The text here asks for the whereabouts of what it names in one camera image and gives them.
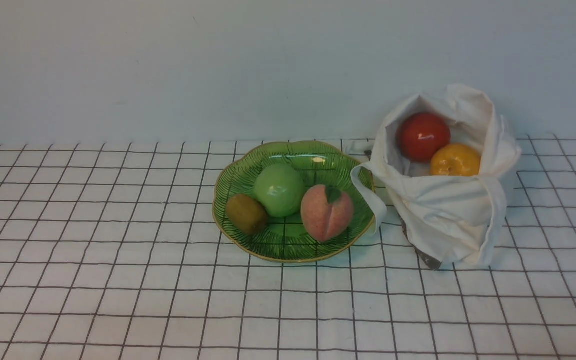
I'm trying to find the yellow orange mango fruit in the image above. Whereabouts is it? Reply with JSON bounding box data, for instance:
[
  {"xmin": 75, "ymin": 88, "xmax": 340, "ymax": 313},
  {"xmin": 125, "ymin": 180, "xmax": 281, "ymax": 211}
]
[{"xmin": 429, "ymin": 143, "xmax": 482, "ymax": 177}]

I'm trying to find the white cloth bag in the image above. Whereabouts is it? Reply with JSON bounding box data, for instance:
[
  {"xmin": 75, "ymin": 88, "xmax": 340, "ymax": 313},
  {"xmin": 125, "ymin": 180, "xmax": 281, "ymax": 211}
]
[{"xmin": 350, "ymin": 83, "xmax": 522, "ymax": 269}]

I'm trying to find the brown kiwi fruit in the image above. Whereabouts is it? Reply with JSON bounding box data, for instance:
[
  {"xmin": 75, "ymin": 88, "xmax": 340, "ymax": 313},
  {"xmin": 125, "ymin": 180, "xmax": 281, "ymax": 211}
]
[{"xmin": 225, "ymin": 194, "xmax": 269, "ymax": 236}]

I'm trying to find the green apple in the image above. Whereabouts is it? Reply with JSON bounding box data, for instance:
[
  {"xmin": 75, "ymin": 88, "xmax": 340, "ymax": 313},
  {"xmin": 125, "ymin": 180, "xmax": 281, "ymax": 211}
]
[{"xmin": 252, "ymin": 163, "xmax": 306, "ymax": 218}]

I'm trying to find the pink peach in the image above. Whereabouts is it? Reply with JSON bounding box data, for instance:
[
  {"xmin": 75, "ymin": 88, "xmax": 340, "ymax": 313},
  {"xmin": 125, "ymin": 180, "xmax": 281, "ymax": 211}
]
[{"xmin": 301, "ymin": 184, "xmax": 354, "ymax": 243}]

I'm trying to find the green leaf-pattern glass plate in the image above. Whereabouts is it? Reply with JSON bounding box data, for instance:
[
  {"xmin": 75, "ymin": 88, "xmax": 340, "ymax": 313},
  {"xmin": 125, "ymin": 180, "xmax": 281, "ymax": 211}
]
[{"xmin": 212, "ymin": 140, "xmax": 375, "ymax": 264}]

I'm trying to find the red apple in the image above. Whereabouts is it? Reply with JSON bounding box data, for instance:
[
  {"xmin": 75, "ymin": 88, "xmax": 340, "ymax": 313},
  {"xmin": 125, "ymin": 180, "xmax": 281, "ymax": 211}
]
[{"xmin": 397, "ymin": 112, "xmax": 451, "ymax": 164}]

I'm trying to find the white grid-pattern tablecloth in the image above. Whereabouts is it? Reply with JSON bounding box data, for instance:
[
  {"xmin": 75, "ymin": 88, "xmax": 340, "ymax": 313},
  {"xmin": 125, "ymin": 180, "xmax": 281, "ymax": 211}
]
[{"xmin": 0, "ymin": 135, "xmax": 576, "ymax": 360}]

